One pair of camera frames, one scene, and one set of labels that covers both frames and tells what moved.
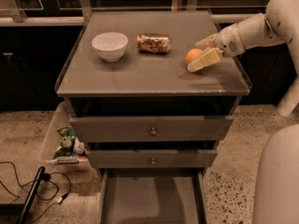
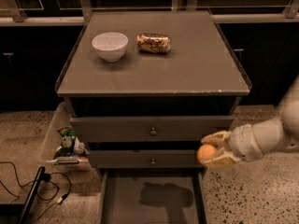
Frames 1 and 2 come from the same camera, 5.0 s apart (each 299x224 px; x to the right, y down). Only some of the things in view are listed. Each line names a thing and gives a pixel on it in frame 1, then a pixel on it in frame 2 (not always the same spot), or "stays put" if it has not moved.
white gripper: [228, 41] to [242, 143]
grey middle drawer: [149, 158] stays put
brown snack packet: [152, 42] stays put
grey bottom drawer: [153, 196] stays put
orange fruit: [192, 54] to [206, 152]
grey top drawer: [150, 129] stays put
